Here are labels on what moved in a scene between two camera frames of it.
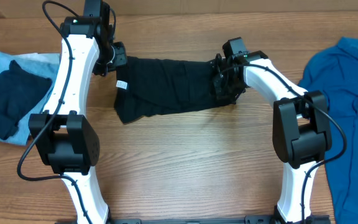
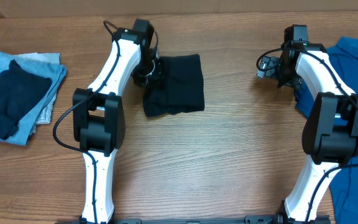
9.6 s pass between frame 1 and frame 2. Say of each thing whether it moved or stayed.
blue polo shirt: stayed
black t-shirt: moved
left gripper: moved
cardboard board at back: stayed
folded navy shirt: stayed
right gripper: moved
